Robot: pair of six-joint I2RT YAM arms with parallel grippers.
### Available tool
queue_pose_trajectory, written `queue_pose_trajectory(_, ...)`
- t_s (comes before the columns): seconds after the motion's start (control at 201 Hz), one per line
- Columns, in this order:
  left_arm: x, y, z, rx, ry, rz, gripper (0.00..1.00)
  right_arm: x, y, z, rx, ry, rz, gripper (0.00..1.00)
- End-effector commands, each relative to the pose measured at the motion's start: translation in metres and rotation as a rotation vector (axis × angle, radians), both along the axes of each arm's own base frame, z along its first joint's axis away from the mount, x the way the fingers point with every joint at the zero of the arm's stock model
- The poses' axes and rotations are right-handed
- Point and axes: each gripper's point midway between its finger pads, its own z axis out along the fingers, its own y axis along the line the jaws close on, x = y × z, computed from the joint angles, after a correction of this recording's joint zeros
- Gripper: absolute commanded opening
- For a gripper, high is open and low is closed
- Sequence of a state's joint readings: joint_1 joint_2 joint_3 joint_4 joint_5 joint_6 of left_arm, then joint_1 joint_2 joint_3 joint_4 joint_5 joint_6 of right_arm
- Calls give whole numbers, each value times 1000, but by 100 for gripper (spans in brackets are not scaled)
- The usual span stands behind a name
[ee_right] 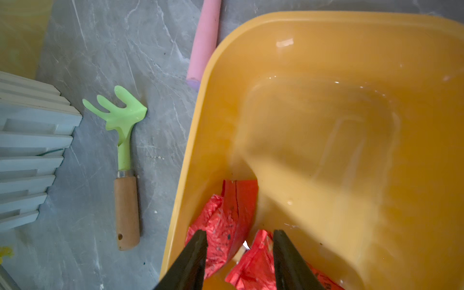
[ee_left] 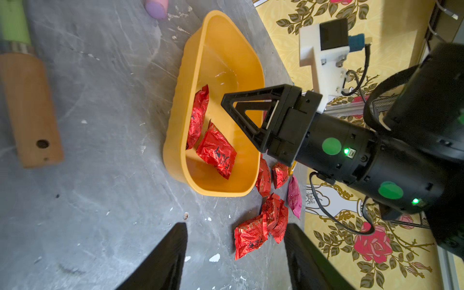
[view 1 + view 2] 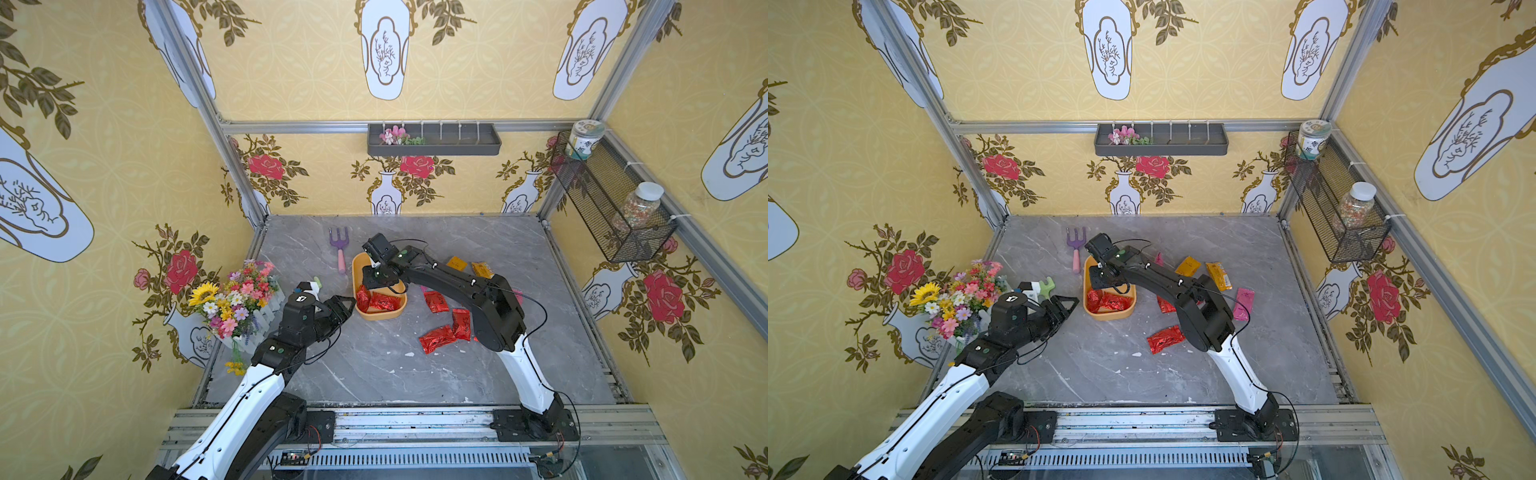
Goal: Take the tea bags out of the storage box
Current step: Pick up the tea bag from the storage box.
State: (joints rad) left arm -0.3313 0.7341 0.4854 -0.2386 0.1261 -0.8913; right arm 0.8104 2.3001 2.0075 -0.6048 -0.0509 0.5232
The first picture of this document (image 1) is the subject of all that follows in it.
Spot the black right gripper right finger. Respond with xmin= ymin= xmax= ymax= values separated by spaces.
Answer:
xmin=273 ymin=230 xmax=324 ymax=290

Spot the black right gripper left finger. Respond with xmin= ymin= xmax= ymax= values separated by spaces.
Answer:
xmin=154 ymin=230 xmax=208 ymax=290

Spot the red tea bag front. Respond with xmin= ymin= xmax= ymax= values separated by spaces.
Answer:
xmin=225 ymin=230 xmax=342 ymax=290

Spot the narrow red tea bag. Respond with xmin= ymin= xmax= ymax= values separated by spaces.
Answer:
xmin=186 ymin=180 xmax=259 ymax=279

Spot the yellow plastic storage box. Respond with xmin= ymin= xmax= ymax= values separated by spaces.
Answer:
xmin=161 ymin=12 xmax=464 ymax=290

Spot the green toy hand rake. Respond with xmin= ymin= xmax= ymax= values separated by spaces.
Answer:
xmin=82 ymin=85 xmax=147 ymax=251

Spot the white picket fence planter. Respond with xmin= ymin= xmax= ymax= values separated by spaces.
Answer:
xmin=1 ymin=72 xmax=82 ymax=232

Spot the purple toy garden fork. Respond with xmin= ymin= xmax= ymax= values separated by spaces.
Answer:
xmin=186 ymin=0 xmax=222 ymax=91

